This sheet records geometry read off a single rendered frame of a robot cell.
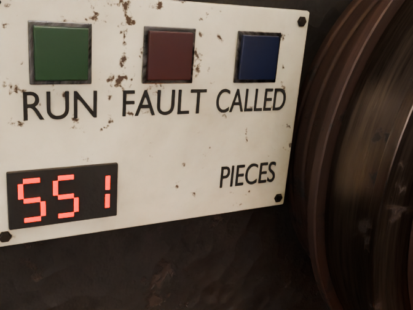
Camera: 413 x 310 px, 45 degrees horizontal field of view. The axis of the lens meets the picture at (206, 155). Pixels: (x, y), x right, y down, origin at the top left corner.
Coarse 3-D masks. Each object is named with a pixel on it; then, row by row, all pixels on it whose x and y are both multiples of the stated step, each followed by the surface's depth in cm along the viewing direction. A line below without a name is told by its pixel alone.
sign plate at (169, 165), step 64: (0, 0) 31; (64, 0) 33; (128, 0) 35; (0, 64) 32; (128, 64) 36; (192, 64) 38; (0, 128) 33; (64, 128) 35; (128, 128) 38; (192, 128) 40; (256, 128) 43; (0, 192) 35; (64, 192) 36; (128, 192) 39; (192, 192) 42; (256, 192) 46
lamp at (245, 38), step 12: (252, 36) 40; (264, 36) 40; (276, 36) 41; (240, 48) 40; (252, 48) 40; (264, 48) 41; (276, 48) 41; (240, 60) 40; (252, 60) 40; (264, 60) 41; (276, 60) 42; (240, 72) 40; (252, 72) 41; (264, 72) 41
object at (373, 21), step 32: (384, 0) 38; (352, 32) 44; (320, 64) 46; (352, 64) 38; (320, 96) 45; (320, 128) 44; (320, 160) 39; (288, 192) 50; (320, 192) 40; (320, 224) 41; (320, 256) 42; (320, 288) 44
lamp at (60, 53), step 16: (48, 32) 32; (64, 32) 33; (80, 32) 33; (48, 48) 33; (64, 48) 33; (80, 48) 34; (48, 64) 33; (64, 64) 34; (80, 64) 34; (48, 80) 33; (64, 80) 34; (80, 80) 34
